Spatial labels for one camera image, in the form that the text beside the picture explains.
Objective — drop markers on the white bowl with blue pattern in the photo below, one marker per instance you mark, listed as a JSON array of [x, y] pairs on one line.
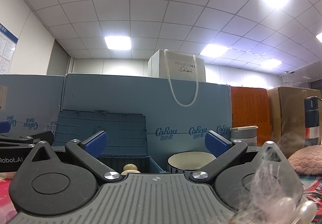
[[188, 162]]

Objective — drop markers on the white paper gift bag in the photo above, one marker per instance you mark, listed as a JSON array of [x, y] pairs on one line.
[[172, 65]]

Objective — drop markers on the orange perforated panel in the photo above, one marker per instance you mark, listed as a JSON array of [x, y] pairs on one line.
[[249, 107]]

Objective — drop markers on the beige round knob object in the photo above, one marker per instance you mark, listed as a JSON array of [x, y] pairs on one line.
[[130, 168]]

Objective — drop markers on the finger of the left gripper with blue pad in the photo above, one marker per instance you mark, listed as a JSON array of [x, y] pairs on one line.
[[5, 127]]

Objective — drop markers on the wall notice board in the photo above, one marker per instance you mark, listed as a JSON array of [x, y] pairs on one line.
[[8, 43]]

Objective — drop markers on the large blue cardboard box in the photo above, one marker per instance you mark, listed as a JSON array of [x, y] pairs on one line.
[[178, 113]]

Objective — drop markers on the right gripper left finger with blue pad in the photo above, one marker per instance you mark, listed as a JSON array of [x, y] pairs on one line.
[[96, 144]]

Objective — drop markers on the blue plastic storage crate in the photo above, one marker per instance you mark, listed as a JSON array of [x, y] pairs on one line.
[[127, 137]]

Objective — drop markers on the dark blue thermos bottle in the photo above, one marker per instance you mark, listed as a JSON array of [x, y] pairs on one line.
[[311, 119]]

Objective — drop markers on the brown cardboard box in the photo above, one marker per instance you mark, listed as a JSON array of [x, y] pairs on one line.
[[286, 106]]

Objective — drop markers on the grey lidded jar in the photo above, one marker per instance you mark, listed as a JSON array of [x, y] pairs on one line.
[[246, 134]]

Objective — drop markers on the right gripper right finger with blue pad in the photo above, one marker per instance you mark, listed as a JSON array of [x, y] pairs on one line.
[[216, 144]]

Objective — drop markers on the white fluffy pearl charm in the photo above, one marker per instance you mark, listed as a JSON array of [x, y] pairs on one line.
[[274, 199]]

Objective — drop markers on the colourful anime table mat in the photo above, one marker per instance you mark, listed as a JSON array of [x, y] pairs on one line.
[[311, 187]]

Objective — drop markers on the pink knitted cushion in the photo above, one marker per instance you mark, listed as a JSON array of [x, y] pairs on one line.
[[307, 161]]

